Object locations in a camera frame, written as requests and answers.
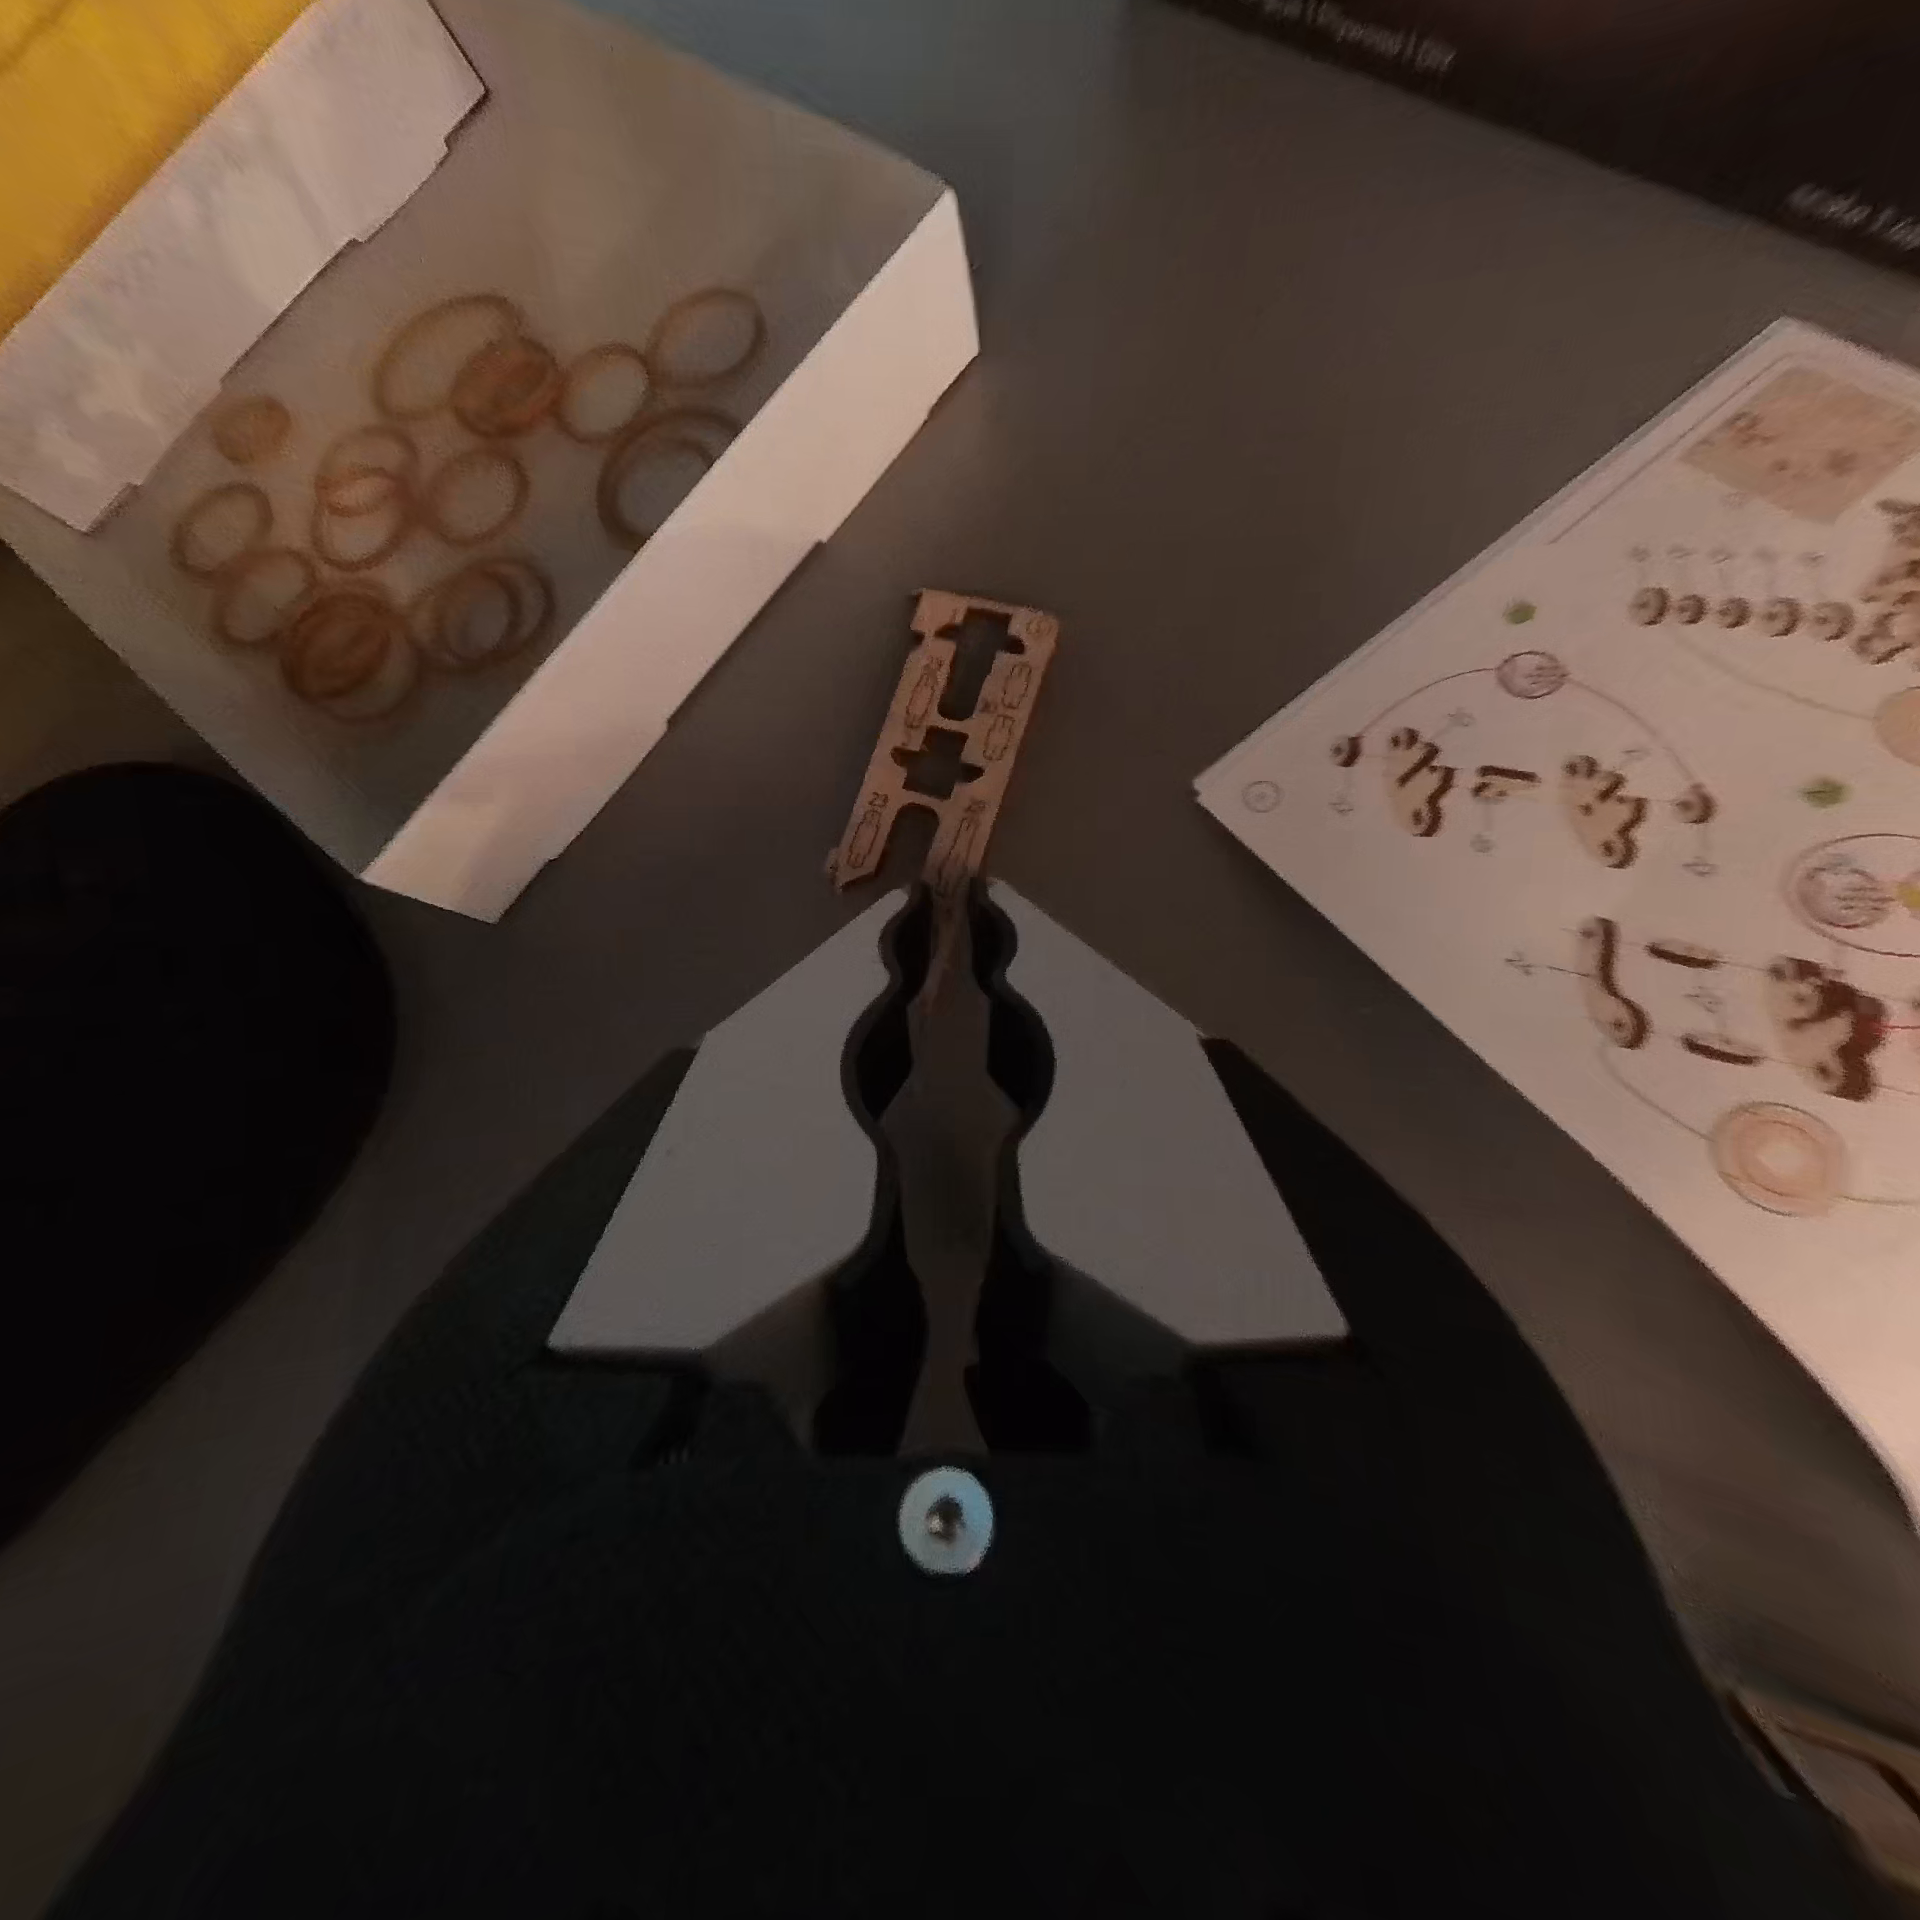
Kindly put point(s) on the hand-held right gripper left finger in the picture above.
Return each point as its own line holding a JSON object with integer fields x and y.
{"x": 720, "y": 1184}

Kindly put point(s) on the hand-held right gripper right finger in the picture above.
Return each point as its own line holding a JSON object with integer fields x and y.
{"x": 1172, "y": 1184}

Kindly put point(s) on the small wooden part strip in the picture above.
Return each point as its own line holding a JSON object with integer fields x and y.
{"x": 944, "y": 721}

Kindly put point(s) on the black model kit box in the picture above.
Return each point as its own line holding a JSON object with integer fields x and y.
{"x": 1650, "y": 89}

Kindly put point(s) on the illustrated instruction booklet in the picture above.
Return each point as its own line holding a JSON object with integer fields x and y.
{"x": 1501, "y": 900}

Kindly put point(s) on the dark rounded object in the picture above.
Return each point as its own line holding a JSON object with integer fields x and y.
{"x": 149, "y": 1049}

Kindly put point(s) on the pile of tan rubber bands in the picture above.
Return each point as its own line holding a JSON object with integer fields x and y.
{"x": 359, "y": 645}

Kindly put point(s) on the white cardboard box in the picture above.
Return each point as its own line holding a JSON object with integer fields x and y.
{"x": 840, "y": 451}

